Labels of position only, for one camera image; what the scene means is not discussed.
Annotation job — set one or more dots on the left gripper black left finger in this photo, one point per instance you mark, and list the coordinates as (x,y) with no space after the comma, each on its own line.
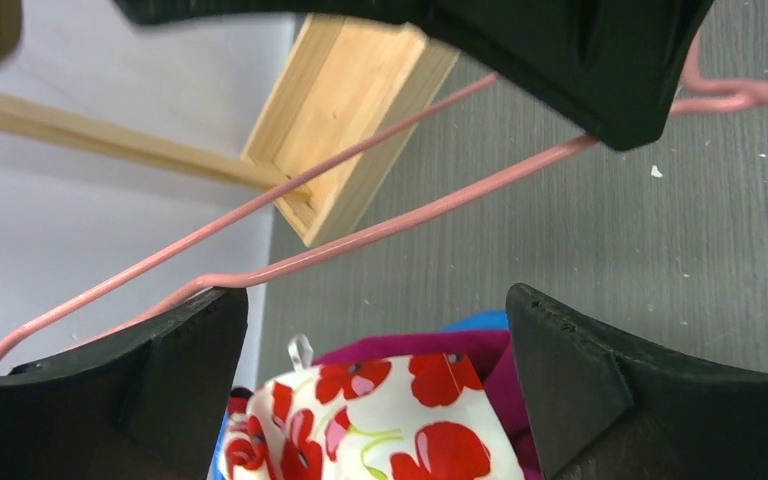
(146,402)

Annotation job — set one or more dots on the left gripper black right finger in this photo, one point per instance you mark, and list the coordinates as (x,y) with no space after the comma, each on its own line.
(606,404)

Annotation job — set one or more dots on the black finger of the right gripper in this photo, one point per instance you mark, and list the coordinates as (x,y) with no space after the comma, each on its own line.
(609,66)

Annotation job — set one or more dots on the pink wire hanger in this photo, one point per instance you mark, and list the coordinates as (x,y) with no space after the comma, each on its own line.
(711,96)

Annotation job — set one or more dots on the magenta garment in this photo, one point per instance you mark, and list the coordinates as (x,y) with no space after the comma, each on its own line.
(523,443)

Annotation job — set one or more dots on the floral white red garment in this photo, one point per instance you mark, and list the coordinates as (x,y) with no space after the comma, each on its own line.
(405,417)

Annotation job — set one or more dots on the blue plastic bin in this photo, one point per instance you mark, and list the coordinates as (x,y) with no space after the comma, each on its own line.
(477,321)

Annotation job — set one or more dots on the white garment label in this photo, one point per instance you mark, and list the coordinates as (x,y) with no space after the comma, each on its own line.
(300,352)

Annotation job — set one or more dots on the wooden clothes rack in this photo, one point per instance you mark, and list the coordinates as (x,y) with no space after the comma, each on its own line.
(344,81)

